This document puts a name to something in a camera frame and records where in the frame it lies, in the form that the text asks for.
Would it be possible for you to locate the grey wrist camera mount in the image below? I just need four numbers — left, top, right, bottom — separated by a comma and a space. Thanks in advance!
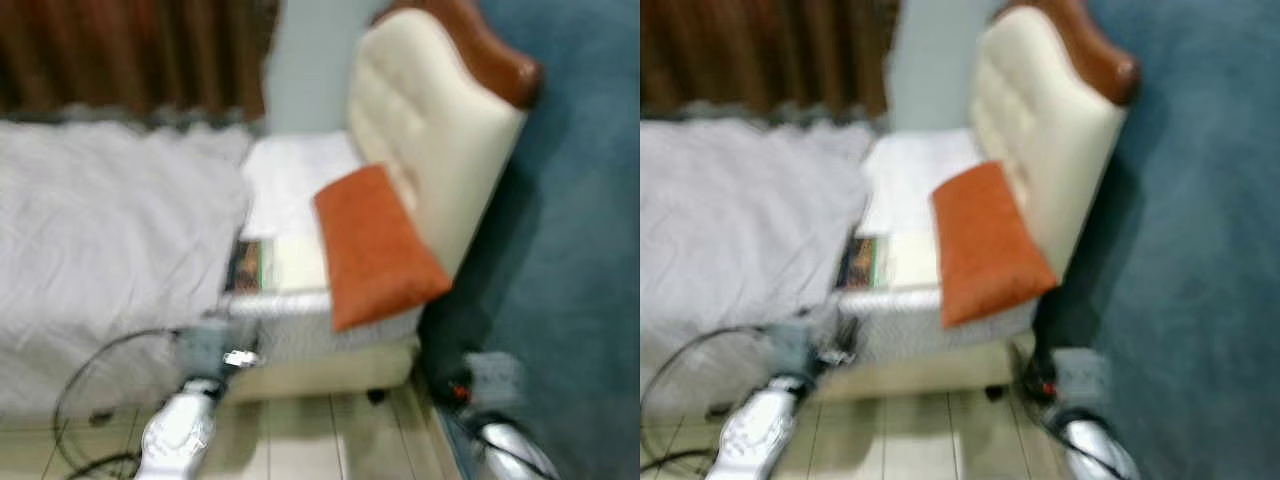
768, 318, 821, 377
178, 320, 236, 378
1050, 348, 1109, 409
465, 352, 521, 413

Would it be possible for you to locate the grey blanket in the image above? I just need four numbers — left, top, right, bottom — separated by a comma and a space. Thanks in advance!
640, 118, 871, 416
0, 118, 256, 416

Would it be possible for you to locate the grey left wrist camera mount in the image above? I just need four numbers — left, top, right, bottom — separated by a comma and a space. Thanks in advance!
768, 318, 821, 377
178, 320, 236, 378

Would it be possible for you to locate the cream bed base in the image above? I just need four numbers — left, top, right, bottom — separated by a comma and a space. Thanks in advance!
845, 335, 1036, 401
225, 340, 421, 403

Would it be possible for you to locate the brown curtain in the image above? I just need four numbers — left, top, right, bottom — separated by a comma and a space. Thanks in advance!
0, 0, 281, 126
640, 0, 891, 121

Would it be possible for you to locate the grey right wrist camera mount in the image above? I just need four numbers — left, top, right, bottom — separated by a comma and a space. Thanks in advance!
1050, 348, 1109, 409
465, 352, 521, 413

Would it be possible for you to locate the colourful cover magazine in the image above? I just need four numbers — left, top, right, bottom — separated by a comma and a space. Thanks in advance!
225, 237, 331, 294
838, 235, 941, 293

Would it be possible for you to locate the white patterned mattress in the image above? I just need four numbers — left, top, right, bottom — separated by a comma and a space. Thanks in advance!
222, 132, 426, 366
838, 128, 1041, 363

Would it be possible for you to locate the cream tufted headboard wooden frame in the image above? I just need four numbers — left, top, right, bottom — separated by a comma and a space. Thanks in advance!
965, 0, 1141, 281
345, 0, 546, 281

